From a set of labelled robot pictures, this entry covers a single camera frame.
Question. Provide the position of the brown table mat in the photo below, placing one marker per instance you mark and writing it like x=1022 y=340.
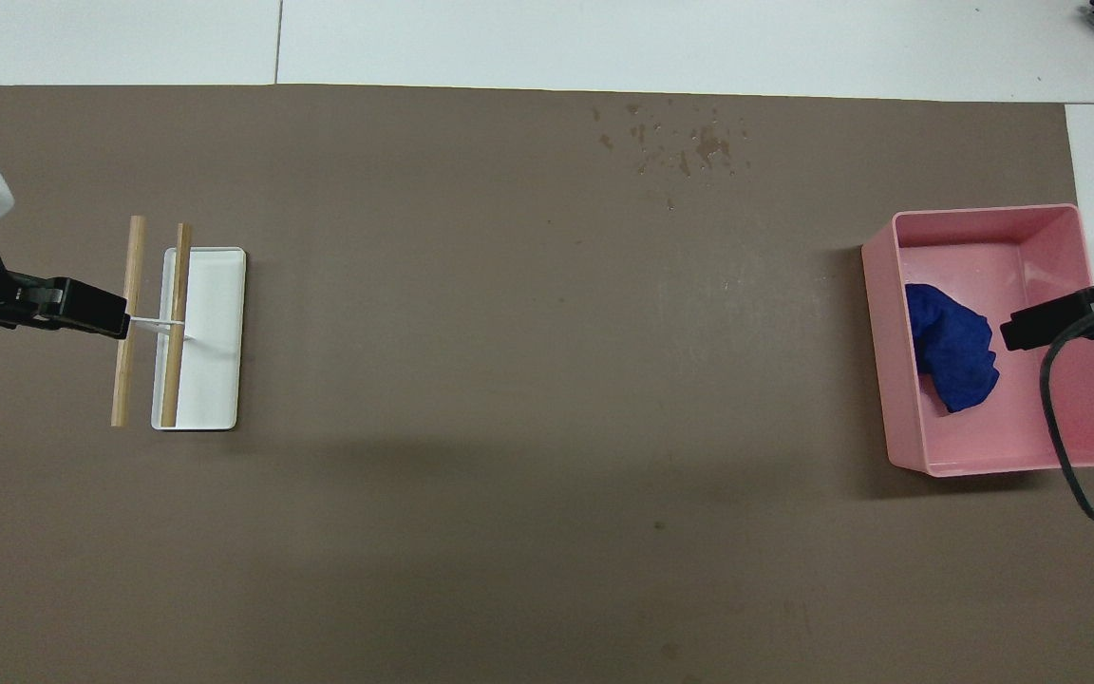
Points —
x=509 y=380

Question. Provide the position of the white towel rack base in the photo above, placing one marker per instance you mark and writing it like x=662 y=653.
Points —
x=215 y=361

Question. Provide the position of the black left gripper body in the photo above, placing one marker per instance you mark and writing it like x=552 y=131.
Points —
x=25 y=315

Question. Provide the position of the blue towel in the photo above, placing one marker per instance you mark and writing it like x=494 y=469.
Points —
x=955 y=351

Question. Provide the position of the pink plastic bin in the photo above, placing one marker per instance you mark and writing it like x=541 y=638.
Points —
x=1012 y=256

